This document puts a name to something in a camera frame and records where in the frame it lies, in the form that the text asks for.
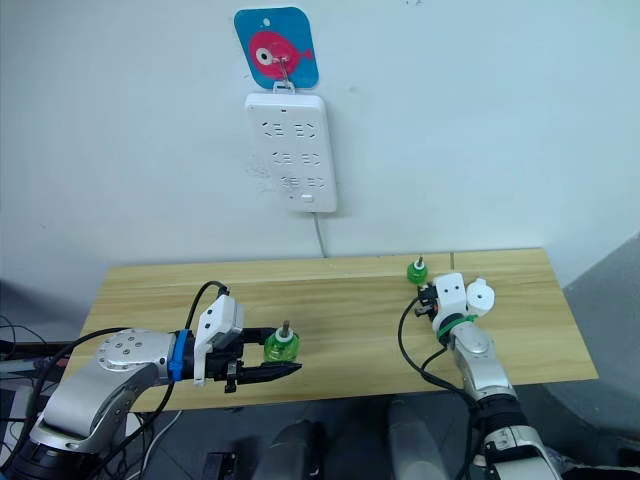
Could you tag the green repellent liquid bottle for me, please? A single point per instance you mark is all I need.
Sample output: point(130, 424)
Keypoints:
point(280, 351)
point(416, 274)

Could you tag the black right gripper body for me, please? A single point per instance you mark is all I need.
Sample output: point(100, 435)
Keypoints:
point(427, 303)

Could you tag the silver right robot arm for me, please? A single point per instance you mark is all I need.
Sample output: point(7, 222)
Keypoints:
point(480, 370)

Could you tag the white power strip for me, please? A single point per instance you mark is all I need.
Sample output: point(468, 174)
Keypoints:
point(295, 152)

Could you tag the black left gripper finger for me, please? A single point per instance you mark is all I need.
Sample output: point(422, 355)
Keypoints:
point(257, 334)
point(265, 374)

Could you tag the small black block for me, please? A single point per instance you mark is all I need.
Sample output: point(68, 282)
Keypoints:
point(220, 465)

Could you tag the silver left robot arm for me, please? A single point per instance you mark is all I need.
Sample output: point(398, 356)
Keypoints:
point(100, 380)

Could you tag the blue left wrist clamp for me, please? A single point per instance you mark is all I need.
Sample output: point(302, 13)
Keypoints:
point(176, 361)

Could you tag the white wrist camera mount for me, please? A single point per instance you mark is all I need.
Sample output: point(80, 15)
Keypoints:
point(450, 295)
point(215, 320)

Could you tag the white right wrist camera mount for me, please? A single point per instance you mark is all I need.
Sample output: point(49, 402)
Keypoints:
point(450, 295)

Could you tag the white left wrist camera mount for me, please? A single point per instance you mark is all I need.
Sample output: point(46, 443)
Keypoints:
point(215, 320)

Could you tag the white mosquito repellent heater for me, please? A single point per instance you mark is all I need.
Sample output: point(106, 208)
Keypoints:
point(481, 302)

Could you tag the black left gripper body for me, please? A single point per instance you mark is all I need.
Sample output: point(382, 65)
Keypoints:
point(220, 366)

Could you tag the blue fish wall hook plate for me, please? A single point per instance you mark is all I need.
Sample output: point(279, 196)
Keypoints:
point(297, 30)

